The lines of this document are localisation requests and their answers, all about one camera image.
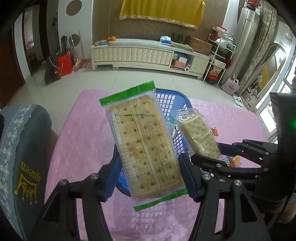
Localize orange cartoon snack bar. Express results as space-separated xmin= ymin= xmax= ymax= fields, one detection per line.
xmin=211 ymin=127 xmax=219 ymax=137

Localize clear soda cracker pack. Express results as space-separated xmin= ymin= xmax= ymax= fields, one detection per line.
xmin=171 ymin=108 xmax=221 ymax=159

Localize green-edged cracker pack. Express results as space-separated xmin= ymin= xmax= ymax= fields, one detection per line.
xmin=99 ymin=80 xmax=189 ymax=212

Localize red noodle snack bag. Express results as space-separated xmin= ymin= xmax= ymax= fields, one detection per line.
xmin=228 ymin=155 xmax=241 ymax=168

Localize right hand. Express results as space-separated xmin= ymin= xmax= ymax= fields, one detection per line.
xmin=277 ymin=195 xmax=296 ymax=224

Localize white slippers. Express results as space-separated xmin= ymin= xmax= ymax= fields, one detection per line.
xmin=232 ymin=95 xmax=243 ymax=107

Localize pink shopping bag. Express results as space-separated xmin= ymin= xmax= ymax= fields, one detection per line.
xmin=221 ymin=75 xmax=240 ymax=95

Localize blue plastic basket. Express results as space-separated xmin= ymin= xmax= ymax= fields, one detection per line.
xmin=116 ymin=88 xmax=197 ymax=197

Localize pink quilted tablecloth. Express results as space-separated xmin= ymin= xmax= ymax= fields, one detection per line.
xmin=43 ymin=89 xmax=270 ymax=241

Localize white metal shelf rack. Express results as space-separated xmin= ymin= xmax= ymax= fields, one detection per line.
xmin=203 ymin=25 xmax=236 ymax=85

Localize cardboard box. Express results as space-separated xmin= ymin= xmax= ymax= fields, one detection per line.
xmin=188 ymin=37 xmax=213 ymax=56

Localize silver standing air conditioner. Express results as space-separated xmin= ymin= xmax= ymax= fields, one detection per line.
xmin=220 ymin=6 xmax=260 ymax=84

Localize patterned curtain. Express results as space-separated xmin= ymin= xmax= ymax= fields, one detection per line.
xmin=238 ymin=1 xmax=277 ymax=94

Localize green folded towel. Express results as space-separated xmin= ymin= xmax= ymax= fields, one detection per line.
xmin=171 ymin=41 xmax=193 ymax=52

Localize cream tv cabinet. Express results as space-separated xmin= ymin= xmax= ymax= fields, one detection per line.
xmin=90 ymin=39 xmax=210 ymax=79

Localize blue tissue box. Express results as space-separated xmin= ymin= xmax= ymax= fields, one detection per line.
xmin=159 ymin=36 xmax=171 ymax=45

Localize black bag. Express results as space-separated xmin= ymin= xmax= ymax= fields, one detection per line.
xmin=44 ymin=54 xmax=61 ymax=85

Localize yellow cloth over television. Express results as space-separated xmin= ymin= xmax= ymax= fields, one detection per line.
xmin=119 ymin=0 xmax=206 ymax=29

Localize oranges on blue plate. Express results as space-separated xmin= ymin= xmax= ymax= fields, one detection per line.
xmin=94 ymin=36 xmax=117 ymax=46

